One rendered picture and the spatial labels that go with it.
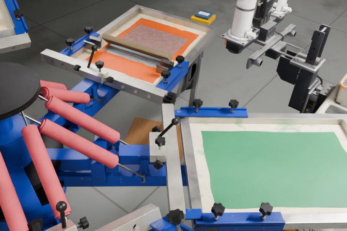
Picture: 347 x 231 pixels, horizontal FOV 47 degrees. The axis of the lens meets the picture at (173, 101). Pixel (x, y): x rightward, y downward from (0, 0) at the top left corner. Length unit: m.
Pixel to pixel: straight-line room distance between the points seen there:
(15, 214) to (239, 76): 2.97
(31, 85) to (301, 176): 1.06
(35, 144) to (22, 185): 0.22
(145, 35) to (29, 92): 1.20
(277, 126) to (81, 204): 1.39
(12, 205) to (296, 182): 1.02
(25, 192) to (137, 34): 1.28
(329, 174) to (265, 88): 2.17
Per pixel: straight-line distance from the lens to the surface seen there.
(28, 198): 1.41
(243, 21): 2.03
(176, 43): 2.33
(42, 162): 1.26
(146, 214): 1.15
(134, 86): 1.80
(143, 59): 2.15
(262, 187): 1.56
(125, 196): 2.68
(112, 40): 2.20
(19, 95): 1.33
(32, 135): 1.29
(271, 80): 3.93
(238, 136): 1.73
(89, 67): 1.87
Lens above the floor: 2.10
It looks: 38 degrees down
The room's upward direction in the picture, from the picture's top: 5 degrees clockwise
